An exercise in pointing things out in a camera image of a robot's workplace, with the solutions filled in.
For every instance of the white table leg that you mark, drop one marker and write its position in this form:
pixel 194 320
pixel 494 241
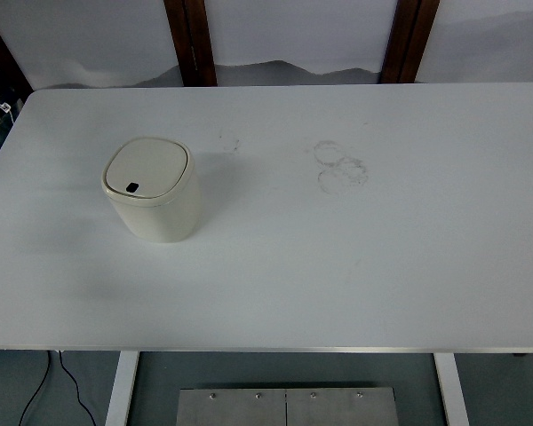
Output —
pixel 451 390
pixel 123 386

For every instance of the cream desktop trash can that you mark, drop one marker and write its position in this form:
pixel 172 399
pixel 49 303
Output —
pixel 154 188

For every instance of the right white table leg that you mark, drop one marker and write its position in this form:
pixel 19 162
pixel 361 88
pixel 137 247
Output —
pixel 451 390

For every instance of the right brown wooden post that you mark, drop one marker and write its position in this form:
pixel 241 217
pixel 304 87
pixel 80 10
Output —
pixel 410 31

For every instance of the grey metal base plate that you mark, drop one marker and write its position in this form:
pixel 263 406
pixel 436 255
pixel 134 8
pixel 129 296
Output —
pixel 293 406

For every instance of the brown wooden post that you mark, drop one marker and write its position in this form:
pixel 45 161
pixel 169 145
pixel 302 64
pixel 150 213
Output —
pixel 192 42
pixel 410 31

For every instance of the left brown wooden post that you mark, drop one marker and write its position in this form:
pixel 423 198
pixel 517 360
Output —
pixel 192 42

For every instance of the left white table leg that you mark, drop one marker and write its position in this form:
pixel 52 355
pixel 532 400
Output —
pixel 123 386

